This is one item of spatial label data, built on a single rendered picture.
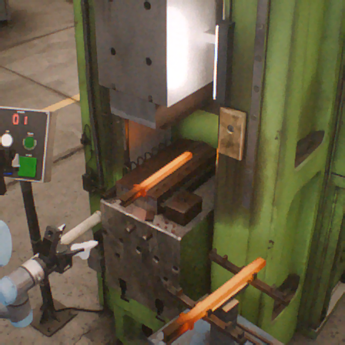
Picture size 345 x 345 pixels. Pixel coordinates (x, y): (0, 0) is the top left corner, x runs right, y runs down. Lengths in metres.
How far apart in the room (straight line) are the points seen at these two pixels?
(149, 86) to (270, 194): 0.54
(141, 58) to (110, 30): 0.14
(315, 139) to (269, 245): 0.44
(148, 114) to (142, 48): 0.23
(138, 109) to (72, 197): 1.96
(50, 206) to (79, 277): 0.72
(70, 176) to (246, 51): 2.47
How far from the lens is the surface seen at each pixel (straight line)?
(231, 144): 1.86
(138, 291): 2.31
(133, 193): 2.01
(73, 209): 3.67
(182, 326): 1.61
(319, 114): 2.13
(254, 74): 1.74
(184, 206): 1.99
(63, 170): 4.07
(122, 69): 1.87
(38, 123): 2.21
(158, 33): 1.72
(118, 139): 2.24
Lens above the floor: 2.17
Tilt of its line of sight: 33 degrees down
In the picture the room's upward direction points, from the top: straight up
